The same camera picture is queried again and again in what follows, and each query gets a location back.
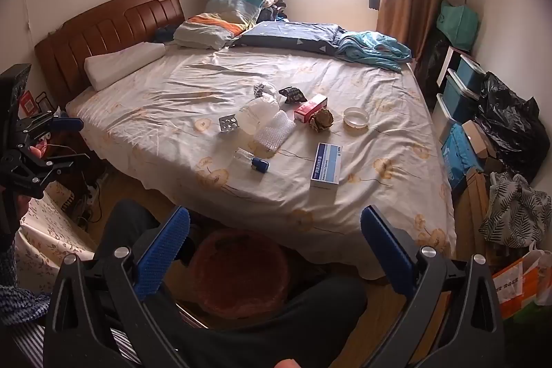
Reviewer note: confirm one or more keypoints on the orange striped pillow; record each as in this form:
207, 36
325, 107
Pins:
207, 29

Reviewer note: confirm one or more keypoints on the brown wooden headboard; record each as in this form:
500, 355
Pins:
108, 27

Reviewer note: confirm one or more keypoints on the floral cloth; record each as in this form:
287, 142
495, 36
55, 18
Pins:
47, 234

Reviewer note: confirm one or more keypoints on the teal and pink pillow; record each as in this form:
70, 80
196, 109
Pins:
237, 3

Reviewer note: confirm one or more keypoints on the blue and white medicine box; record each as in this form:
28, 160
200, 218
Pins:
327, 166

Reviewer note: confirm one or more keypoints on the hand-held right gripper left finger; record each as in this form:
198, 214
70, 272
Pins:
166, 249

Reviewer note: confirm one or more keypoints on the white printed plastic bag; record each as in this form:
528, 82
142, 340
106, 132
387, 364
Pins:
264, 89

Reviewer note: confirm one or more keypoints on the small bottle with blue cap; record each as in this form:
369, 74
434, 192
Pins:
258, 165

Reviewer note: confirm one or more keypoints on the striped shirt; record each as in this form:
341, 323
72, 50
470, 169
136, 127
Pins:
26, 344

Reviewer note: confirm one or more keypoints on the blue woven bag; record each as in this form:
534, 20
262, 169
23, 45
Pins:
459, 156

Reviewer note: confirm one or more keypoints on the light blue blanket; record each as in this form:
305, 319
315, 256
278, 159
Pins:
371, 49

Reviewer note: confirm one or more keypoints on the teal fabric bag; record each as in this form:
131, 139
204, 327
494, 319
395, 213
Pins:
457, 25

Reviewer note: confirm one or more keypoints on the person's leg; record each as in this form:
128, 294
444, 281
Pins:
267, 333
125, 230

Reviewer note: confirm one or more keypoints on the person's left leg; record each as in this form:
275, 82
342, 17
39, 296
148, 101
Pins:
125, 230

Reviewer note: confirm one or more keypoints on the bed with floral sheet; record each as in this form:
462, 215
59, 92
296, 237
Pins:
172, 92

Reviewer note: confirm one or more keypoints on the leaf print cloth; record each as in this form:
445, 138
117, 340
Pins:
513, 213

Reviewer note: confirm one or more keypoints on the red cardboard box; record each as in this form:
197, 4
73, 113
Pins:
308, 109

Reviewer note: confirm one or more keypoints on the black garbage bag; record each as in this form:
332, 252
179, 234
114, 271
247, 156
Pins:
509, 126

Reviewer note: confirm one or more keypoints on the dark clothes pile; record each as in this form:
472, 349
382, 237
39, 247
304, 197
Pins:
274, 10

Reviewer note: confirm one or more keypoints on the brown paper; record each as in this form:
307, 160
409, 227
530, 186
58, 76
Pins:
322, 121

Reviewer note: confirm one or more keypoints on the black snack wrapper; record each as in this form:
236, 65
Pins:
293, 94

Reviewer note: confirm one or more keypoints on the silver blister pack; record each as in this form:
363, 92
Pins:
228, 123

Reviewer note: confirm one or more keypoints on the blue plastic storage drawers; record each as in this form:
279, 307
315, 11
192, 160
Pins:
459, 96

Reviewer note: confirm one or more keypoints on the white board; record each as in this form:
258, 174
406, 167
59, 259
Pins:
446, 68

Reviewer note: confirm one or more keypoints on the white bubble wrap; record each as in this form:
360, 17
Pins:
276, 135

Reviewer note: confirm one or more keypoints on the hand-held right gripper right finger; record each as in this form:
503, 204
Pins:
388, 256

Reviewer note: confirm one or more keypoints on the navy patterned quilt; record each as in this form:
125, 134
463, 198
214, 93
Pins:
289, 36

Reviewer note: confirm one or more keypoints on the white foam pillow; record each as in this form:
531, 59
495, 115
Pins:
120, 64

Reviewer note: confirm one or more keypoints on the white round lid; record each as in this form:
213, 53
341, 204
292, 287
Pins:
350, 121

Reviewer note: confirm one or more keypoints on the person's right leg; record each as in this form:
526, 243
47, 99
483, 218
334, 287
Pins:
267, 333

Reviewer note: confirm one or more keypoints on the person's left forearm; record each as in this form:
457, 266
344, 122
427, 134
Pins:
17, 299

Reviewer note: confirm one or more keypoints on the dark wooden nightstand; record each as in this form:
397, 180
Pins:
92, 172

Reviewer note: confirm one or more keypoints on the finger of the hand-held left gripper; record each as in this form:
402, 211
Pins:
64, 163
64, 123

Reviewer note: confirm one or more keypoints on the orange shopping bag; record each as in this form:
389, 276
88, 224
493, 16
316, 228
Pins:
517, 286

